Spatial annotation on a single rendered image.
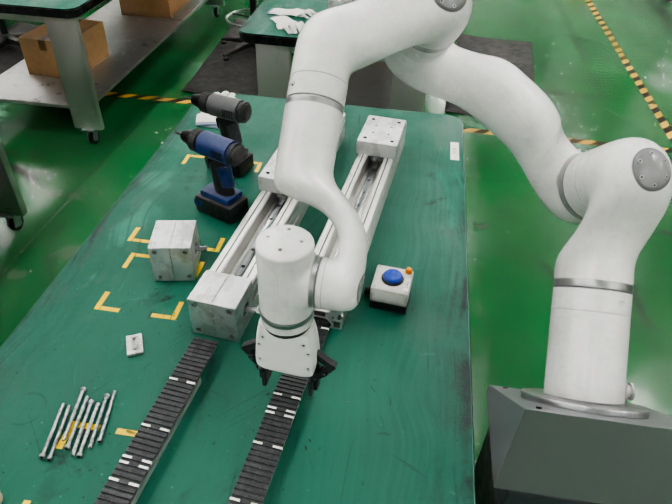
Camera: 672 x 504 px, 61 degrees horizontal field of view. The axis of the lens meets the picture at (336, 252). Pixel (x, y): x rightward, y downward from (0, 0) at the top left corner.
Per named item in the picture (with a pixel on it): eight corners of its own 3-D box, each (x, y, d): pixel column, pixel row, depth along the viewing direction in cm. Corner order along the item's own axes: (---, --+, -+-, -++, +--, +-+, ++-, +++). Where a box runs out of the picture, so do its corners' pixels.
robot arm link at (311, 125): (390, 124, 91) (360, 315, 88) (291, 112, 93) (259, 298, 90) (389, 102, 82) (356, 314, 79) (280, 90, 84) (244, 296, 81)
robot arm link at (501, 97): (628, 231, 91) (568, 240, 107) (667, 174, 93) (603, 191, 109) (384, 21, 86) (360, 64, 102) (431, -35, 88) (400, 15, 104)
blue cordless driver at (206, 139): (234, 228, 144) (226, 151, 130) (176, 202, 152) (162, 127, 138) (253, 213, 150) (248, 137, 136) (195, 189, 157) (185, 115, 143)
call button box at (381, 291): (405, 315, 123) (408, 293, 119) (360, 306, 125) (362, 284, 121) (410, 290, 129) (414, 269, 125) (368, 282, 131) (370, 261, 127)
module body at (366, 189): (341, 330, 119) (343, 300, 114) (295, 320, 121) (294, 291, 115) (403, 146, 179) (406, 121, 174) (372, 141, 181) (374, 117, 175)
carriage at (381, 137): (394, 168, 158) (396, 146, 154) (355, 162, 160) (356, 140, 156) (403, 141, 170) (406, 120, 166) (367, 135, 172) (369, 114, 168)
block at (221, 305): (250, 345, 115) (247, 311, 109) (192, 332, 117) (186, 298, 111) (265, 314, 122) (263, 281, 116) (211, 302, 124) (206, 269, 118)
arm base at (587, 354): (613, 403, 102) (621, 299, 104) (675, 425, 83) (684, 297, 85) (506, 389, 102) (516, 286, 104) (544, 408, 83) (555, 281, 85)
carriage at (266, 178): (301, 206, 143) (301, 183, 138) (259, 199, 144) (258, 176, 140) (318, 173, 155) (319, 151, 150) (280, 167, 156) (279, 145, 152)
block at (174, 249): (206, 280, 129) (201, 247, 123) (154, 281, 129) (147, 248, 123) (211, 252, 137) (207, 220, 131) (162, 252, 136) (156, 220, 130)
